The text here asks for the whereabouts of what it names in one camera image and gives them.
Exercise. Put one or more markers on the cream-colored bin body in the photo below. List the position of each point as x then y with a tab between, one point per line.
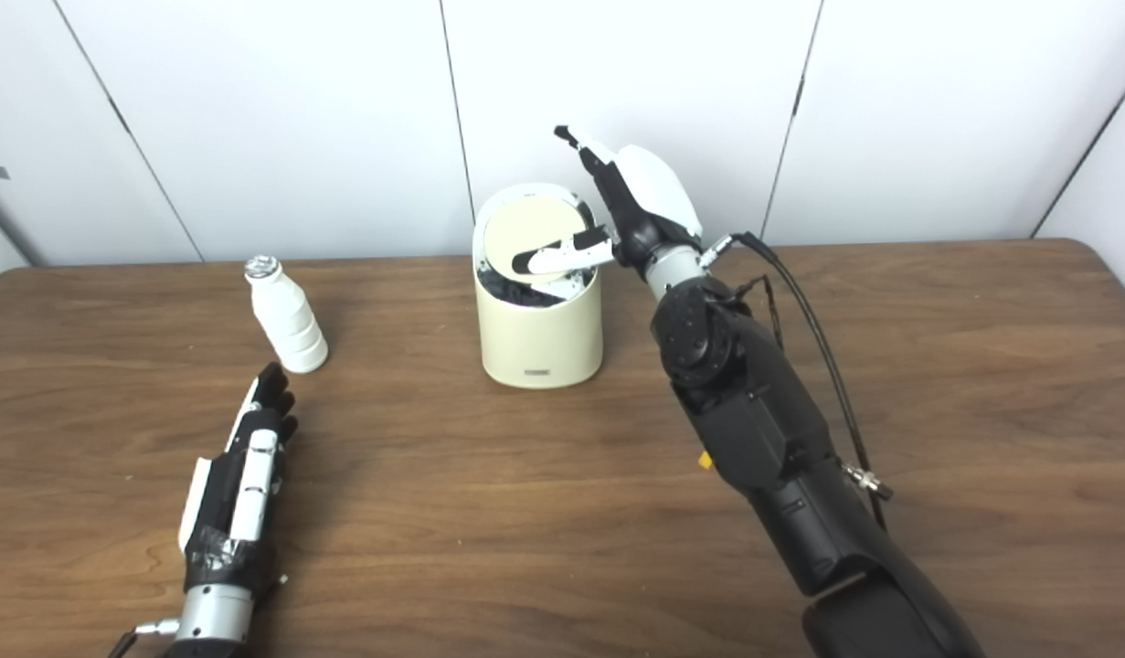
539	343

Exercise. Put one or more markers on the cream round bin lid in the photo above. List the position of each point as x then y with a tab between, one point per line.
525	228

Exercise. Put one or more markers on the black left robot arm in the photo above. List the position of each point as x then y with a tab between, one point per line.
213	617

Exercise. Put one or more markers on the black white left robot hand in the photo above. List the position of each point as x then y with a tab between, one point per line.
217	512

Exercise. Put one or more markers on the small white plastic bottle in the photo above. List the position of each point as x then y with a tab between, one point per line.
290	322

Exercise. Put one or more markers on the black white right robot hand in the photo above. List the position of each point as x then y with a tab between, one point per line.
649	196

